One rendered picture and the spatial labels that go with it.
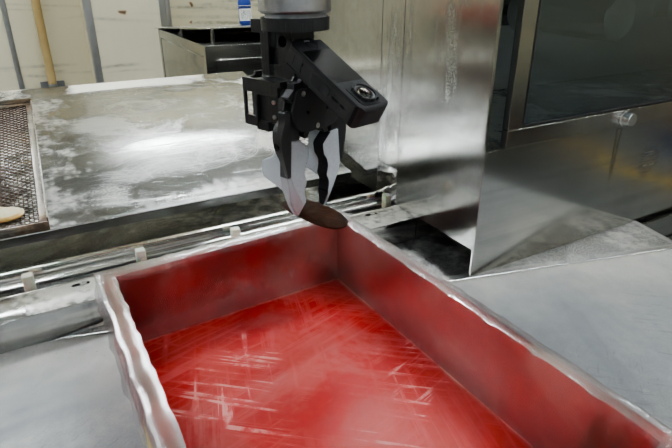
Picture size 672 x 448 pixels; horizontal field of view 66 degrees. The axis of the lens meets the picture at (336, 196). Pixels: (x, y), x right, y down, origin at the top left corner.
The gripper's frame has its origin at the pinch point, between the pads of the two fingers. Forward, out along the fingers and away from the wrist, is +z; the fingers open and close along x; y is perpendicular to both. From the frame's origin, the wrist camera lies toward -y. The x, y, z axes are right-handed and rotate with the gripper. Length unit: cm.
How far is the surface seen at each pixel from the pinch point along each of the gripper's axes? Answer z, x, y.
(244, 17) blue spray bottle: -6, -142, 191
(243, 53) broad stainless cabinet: 7, -114, 158
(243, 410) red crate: 16.4, 15.9, -5.1
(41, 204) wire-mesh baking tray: 8.1, 15.4, 44.2
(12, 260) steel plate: 16, 21, 46
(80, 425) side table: 16.6, 27.6, 5.5
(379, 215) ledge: 12.5, -23.4, 8.4
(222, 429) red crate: 16.3, 18.7, -5.5
